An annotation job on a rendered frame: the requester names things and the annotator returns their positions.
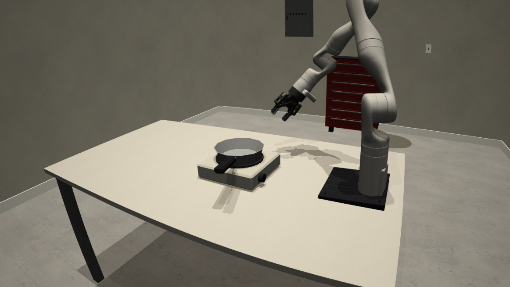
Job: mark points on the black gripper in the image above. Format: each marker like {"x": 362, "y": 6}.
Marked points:
{"x": 291, "y": 101}

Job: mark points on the dark grey frying pan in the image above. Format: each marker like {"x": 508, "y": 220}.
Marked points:
{"x": 237, "y": 151}

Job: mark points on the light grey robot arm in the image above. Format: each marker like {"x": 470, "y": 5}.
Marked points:
{"x": 375, "y": 107}

